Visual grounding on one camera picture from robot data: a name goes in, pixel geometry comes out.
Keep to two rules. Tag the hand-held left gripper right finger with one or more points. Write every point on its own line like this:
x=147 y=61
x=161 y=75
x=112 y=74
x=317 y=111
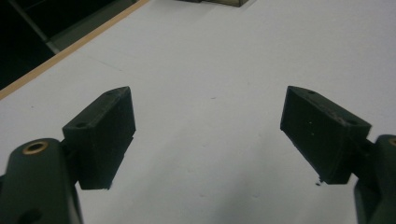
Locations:
x=320 y=137

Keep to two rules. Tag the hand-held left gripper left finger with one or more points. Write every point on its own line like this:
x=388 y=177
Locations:
x=99 y=137

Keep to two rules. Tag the grey metal bar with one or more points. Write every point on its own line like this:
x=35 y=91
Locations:
x=31 y=23

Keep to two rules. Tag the dark translucent box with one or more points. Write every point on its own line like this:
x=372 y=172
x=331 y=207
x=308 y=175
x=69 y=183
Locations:
x=222 y=2

